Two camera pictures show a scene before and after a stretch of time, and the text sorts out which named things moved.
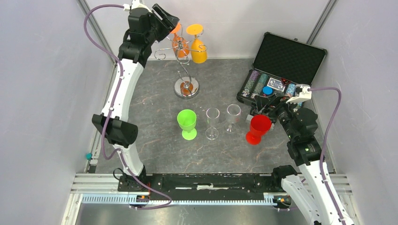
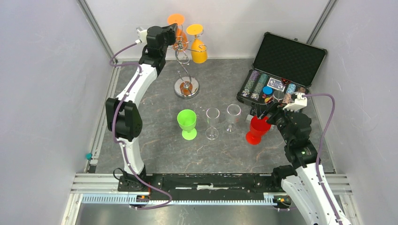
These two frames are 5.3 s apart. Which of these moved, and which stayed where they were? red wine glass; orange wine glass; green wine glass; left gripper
Moved: orange wine glass; left gripper
Stayed: green wine glass; red wine glass
